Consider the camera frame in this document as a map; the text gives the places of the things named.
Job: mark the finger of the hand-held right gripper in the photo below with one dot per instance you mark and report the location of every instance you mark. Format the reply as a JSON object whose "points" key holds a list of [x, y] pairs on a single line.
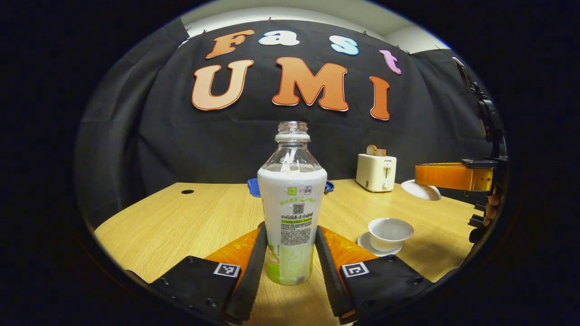
{"points": [[448, 176]]}

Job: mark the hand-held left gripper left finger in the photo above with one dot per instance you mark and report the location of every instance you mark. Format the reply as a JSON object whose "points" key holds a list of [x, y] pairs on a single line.
{"points": [[253, 271]]}

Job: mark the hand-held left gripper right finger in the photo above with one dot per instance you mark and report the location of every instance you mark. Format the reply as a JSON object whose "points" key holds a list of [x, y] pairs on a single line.
{"points": [[327, 271]]}

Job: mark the white teacup lid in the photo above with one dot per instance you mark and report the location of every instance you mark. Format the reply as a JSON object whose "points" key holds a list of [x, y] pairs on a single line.
{"points": [[423, 192]]}

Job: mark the white green water bottle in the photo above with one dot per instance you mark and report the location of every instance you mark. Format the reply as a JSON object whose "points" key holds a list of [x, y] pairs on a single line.
{"points": [[292, 213]]}

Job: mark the white teacup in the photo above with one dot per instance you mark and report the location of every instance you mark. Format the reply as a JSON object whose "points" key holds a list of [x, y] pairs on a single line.
{"points": [[389, 233]]}

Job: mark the white saucer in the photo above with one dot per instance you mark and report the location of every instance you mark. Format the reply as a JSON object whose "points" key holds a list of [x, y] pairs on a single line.
{"points": [[364, 242]]}

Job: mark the white toaster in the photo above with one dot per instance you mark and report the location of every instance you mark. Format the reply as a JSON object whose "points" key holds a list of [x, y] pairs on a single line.
{"points": [[375, 174]]}

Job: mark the blue towel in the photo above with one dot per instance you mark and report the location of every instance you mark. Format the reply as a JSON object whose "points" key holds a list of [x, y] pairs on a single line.
{"points": [[253, 188]]}

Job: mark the black backdrop cloth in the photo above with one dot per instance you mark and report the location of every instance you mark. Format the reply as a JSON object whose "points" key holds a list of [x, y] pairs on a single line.
{"points": [[181, 136]]}

